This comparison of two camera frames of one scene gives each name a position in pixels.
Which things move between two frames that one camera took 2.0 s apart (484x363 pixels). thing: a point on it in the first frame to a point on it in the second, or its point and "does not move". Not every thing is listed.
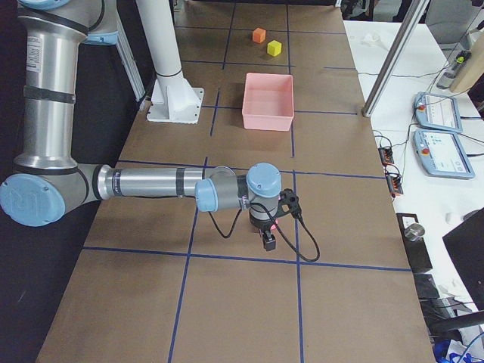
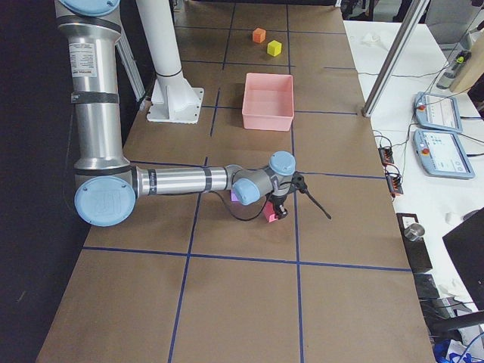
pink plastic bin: [268, 101] does not move
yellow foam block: [274, 48] does not move
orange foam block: [259, 35] does not move
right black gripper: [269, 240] to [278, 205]
